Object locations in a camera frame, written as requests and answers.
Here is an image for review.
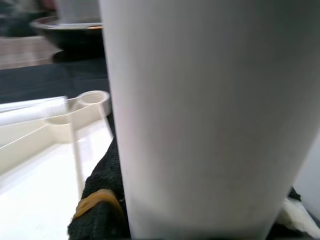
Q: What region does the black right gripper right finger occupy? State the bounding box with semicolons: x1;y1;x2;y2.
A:
272;186;320;240

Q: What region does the black round basin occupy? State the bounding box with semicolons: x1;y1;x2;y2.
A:
29;16;105;62

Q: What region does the white plastic table top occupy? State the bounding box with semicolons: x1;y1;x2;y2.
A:
0;90;118;240

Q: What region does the beige woven cloth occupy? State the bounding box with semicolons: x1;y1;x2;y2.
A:
0;34;60;71

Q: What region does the yellow rubber band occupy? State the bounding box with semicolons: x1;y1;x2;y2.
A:
74;189;125;218

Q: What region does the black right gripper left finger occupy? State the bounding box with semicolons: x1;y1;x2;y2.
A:
68;136;132;240

